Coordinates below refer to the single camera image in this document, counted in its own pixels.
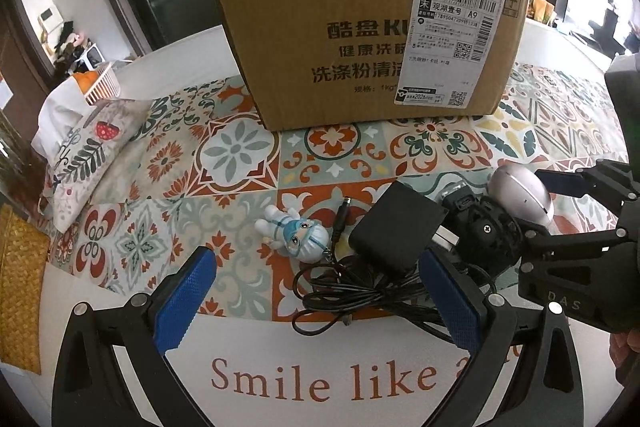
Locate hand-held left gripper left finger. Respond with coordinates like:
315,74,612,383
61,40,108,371
51,246,218,427

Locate yellow woven box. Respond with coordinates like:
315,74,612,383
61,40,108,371
0,204,52,376

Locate yellow ornaments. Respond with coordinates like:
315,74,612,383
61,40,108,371
531,0,557,26

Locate brown cardboard box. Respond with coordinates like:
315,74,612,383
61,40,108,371
209,0,532,132

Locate white plastic fruit basket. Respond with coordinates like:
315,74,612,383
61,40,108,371
81,62,122,106

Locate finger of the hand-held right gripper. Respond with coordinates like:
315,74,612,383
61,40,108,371
536,158,634,208
519,221,627,269

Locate white shoe rack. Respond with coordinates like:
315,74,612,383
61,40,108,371
74,42,105,74

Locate floral fabric tissue cover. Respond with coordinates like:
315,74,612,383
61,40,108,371
31,79,162,232

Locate black round gadget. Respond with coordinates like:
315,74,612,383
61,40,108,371
442,188,524,267

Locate patterned tile-print table runner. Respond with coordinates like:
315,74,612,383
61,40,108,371
42,62,632,324

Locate silver egg-shaped gadget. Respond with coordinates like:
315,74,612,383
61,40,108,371
487,164,555,226

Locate white television stand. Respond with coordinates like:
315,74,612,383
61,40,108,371
520,18,618,68

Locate person's right hand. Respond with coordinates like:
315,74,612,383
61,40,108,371
607,331,640,376

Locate black power adapter with cable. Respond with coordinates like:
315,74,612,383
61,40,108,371
290,196,453,327

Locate small white blue figurine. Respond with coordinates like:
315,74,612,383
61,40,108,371
254,204,332,264

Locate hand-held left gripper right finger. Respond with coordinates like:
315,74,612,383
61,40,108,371
419,247,583,427

